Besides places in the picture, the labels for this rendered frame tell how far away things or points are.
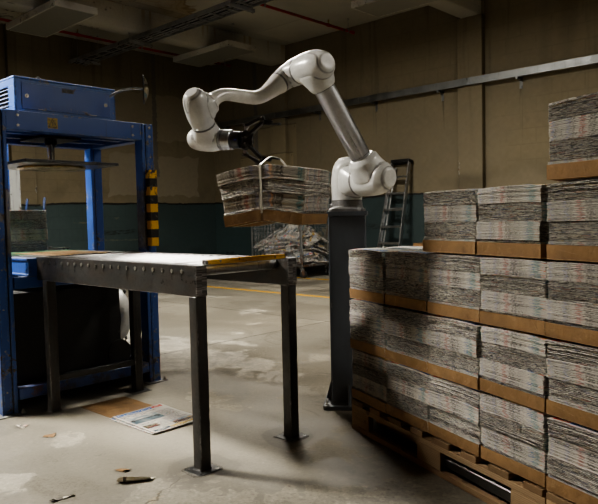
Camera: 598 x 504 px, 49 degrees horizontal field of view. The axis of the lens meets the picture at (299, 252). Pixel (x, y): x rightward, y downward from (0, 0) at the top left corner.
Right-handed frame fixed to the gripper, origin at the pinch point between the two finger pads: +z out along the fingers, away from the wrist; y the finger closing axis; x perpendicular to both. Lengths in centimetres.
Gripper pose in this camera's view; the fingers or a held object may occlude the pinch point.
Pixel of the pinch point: (277, 140)
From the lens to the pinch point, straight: 274.9
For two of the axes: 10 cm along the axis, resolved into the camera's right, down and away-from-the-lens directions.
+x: -3.7, 0.8, -9.3
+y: -0.4, 9.9, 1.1
